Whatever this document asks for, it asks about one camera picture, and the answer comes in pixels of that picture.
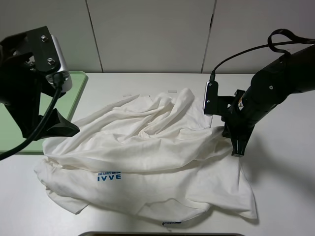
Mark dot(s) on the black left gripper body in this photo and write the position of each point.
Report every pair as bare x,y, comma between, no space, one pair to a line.
25,60

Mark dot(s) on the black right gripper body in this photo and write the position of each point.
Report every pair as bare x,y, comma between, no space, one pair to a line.
237,117

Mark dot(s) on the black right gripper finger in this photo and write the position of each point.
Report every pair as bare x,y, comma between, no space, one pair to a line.
239,148

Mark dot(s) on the white short sleeve t-shirt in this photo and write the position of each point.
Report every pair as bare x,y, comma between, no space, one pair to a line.
157,158

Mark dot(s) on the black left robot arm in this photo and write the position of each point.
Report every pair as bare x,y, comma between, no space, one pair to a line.
31,64

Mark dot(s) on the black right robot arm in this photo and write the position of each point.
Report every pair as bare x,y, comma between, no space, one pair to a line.
269,87

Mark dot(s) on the light green plastic tray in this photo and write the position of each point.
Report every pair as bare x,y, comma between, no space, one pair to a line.
10,134

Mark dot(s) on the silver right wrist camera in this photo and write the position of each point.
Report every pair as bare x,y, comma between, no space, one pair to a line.
210,106

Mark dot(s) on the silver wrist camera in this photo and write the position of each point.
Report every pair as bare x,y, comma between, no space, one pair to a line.
210,106
63,69

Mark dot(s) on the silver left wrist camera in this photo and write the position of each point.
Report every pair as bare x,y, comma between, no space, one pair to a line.
63,69

